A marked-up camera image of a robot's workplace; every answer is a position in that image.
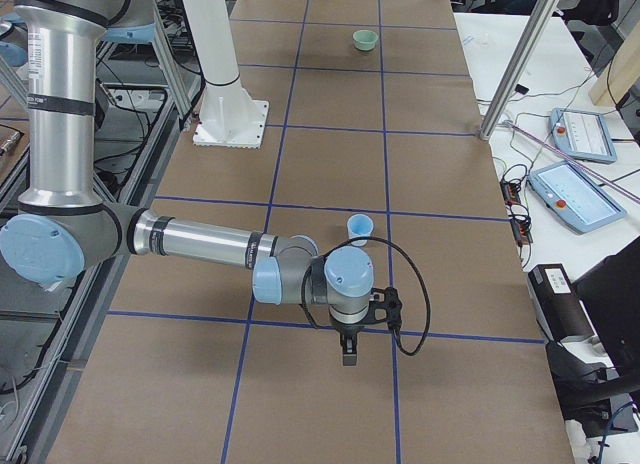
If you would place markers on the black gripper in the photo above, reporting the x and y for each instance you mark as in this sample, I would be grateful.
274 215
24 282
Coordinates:
348 330

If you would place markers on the light blue plastic cup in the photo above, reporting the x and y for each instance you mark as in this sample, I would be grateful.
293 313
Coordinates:
359 228

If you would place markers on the mint green ceramic bowl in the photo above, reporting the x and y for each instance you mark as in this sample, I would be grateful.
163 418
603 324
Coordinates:
365 40

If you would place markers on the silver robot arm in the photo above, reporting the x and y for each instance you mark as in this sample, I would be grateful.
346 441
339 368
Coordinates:
64 227

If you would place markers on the black orange power strip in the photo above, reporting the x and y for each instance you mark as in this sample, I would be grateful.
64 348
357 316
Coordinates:
518 213

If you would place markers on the black box with label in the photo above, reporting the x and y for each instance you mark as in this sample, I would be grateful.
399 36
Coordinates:
557 306

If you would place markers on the brown paper table mat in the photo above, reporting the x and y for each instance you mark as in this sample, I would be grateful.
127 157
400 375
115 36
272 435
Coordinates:
187 368

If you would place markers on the near teach pendant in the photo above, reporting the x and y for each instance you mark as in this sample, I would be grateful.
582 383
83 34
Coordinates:
574 197

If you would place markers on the teach pendant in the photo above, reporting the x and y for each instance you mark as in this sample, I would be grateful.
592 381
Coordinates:
574 197
582 135

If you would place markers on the black computer monitor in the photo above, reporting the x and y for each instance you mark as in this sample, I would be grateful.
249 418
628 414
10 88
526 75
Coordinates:
610 294

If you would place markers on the far teach pendant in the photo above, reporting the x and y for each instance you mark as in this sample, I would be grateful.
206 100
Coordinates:
582 135

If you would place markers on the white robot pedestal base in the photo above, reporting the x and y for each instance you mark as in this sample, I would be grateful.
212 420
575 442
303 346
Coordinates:
228 116

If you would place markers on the aluminium frame post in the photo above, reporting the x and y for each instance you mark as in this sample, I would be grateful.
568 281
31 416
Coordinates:
529 38

